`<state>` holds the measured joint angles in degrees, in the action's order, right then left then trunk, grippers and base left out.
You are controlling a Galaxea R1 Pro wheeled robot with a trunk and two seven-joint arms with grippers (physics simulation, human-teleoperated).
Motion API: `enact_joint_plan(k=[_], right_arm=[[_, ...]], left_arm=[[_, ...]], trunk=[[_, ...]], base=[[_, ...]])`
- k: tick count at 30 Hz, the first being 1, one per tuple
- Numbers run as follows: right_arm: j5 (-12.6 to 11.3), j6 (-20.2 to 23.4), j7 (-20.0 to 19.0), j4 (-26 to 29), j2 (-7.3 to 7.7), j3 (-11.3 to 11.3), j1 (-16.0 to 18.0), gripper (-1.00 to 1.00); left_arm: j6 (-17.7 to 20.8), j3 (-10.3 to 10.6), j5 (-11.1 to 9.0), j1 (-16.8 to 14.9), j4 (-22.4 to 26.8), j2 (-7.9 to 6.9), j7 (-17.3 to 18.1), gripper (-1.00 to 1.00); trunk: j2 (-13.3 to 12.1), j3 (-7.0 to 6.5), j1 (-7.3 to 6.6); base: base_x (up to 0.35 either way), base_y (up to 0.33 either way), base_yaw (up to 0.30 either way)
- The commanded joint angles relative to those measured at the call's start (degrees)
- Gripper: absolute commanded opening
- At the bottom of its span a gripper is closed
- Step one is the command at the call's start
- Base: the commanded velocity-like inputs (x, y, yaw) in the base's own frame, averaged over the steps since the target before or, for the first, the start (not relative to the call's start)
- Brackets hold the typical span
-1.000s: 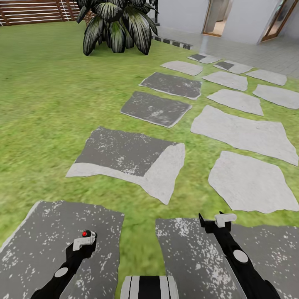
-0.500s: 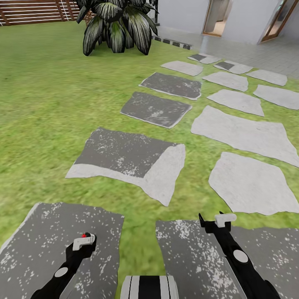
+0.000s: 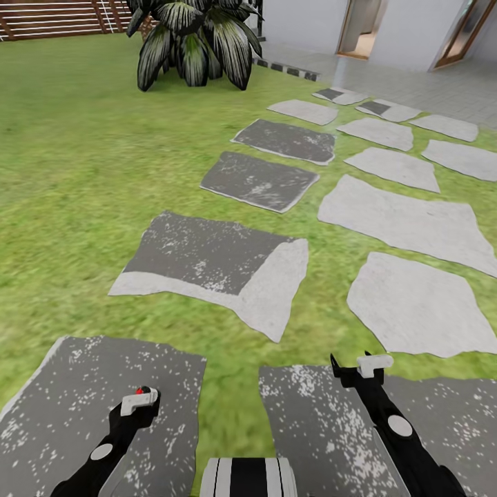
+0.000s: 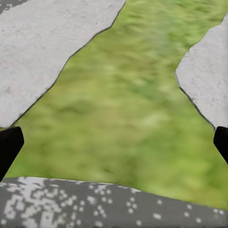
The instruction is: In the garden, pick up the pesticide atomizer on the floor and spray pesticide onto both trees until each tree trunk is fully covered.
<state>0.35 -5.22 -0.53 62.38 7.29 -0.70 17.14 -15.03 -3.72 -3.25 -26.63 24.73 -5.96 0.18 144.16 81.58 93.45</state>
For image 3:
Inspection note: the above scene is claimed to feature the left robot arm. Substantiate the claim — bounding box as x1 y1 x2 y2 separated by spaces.
51 391 160 497

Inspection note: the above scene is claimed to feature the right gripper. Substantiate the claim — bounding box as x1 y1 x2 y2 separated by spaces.
332 359 385 401

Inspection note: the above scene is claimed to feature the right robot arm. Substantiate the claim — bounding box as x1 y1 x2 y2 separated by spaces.
332 352 467 497

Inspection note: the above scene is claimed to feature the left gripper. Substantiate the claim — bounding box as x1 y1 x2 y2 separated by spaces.
110 397 160 437

